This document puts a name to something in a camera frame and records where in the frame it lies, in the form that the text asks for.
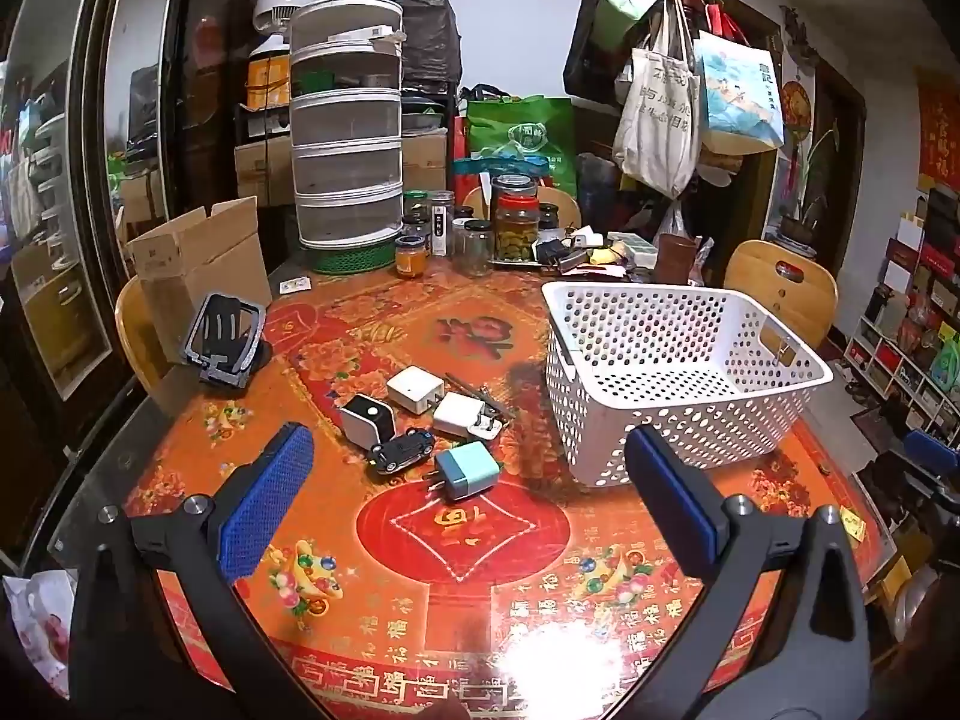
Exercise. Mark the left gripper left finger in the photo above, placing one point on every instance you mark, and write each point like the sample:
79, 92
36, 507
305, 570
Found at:
127, 658

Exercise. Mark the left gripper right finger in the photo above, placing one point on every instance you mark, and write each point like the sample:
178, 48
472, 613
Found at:
811, 657

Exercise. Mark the white perforated plastic basket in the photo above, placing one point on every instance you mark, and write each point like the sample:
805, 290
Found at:
719, 377

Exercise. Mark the black and white charger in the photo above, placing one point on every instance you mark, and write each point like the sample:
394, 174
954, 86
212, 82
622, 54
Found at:
366, 422

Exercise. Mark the black toy car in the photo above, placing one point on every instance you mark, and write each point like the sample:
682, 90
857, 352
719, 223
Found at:
402, 452

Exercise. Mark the light blue charger plug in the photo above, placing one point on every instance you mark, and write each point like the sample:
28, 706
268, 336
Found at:
464, 471

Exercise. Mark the white square charger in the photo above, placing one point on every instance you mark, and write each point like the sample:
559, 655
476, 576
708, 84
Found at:
417, 391

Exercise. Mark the white charger with prongs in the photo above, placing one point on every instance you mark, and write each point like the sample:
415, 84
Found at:
467, 417

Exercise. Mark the red patterned tablecloth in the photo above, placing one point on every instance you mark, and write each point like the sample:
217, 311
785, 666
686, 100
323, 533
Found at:
541, 598

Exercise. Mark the black phone stand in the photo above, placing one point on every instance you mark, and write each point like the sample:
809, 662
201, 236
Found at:
225, 341

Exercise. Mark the shelf with boxes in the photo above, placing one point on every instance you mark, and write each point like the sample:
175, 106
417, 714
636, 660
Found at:
904, 348

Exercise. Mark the wooden chair right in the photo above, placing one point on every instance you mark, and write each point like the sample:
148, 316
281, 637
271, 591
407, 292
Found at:
798, 292

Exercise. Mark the cardboard box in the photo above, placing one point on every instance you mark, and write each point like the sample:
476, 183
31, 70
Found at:
182, 261

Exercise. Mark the brown mug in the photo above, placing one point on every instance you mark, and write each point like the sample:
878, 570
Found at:
676, 255

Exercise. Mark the small orange jar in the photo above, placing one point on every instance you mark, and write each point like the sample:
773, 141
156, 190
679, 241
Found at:
411, 255

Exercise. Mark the wooden chair behind table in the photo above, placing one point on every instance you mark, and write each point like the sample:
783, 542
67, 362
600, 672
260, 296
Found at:
569, 215

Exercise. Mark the empty glass jar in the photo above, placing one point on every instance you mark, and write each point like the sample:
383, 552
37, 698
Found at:
476, 248

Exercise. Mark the large pickle jar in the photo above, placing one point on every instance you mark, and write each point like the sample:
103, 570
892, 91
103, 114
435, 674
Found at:
516, 227

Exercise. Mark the beige tote bag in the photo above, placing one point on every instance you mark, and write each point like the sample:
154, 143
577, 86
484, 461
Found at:
658, 142

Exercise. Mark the blue white hanging bag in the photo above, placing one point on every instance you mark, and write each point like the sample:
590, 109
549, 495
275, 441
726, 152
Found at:
741, 105

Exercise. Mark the green shopping bag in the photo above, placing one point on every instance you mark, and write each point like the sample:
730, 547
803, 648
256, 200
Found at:
532, 127

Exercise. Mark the white drawer tower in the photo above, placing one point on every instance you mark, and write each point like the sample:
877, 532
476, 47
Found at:
346, 122

